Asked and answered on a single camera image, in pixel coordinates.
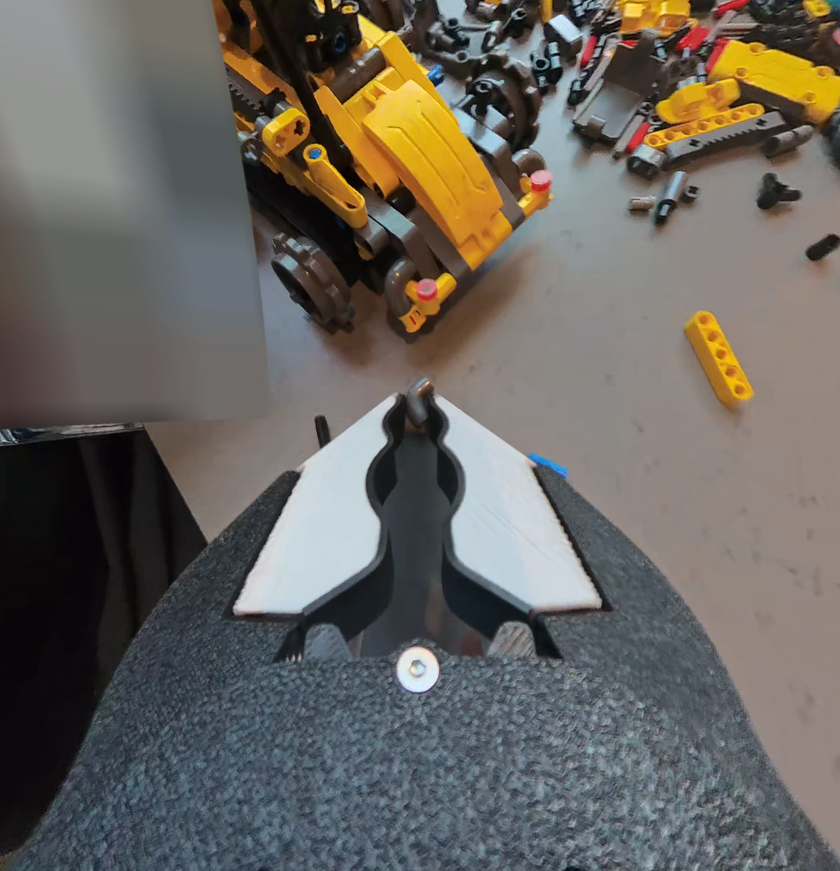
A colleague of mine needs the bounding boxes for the grey gear rack beam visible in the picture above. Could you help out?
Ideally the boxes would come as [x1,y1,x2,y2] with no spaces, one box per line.
[627,109,816,182]

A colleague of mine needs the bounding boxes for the yellow rectangular panel piece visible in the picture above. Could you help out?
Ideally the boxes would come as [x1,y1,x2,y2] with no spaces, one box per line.
[706,39,840,127]

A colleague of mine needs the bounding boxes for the short yellow holed beam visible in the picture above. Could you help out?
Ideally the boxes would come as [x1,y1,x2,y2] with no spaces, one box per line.
[683,310,755,410]

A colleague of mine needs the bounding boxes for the grey pin connector piece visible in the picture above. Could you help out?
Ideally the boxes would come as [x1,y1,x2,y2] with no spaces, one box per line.
[629,170,700,226]

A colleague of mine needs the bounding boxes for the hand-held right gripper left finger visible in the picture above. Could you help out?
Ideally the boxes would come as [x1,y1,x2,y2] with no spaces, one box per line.
[233,393,404,637]

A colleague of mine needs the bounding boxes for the grey small curved piece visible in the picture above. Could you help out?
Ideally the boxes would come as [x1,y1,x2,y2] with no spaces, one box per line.
[405,377,435,431]

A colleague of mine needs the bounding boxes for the grey curved panel piece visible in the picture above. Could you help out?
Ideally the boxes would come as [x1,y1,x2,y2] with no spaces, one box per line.
[572,34,660,144]

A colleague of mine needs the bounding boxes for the yellow toy vehicle model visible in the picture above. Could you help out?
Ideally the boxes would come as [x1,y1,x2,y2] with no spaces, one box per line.
[216,0,553,336]

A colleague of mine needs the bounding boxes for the pile of mixed coloured pieces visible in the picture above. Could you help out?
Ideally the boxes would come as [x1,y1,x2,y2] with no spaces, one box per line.
[420,0,840,185]

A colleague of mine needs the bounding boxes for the black angled connector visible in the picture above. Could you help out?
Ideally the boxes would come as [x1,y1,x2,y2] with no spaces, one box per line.
[756,171,802,210]

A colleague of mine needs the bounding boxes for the grey desk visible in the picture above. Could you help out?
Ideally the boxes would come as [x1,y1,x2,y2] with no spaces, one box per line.
[144,0,840,865]

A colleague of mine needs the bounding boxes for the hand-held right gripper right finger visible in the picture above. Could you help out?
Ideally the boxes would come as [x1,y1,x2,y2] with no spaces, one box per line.
[425,395,603,638]

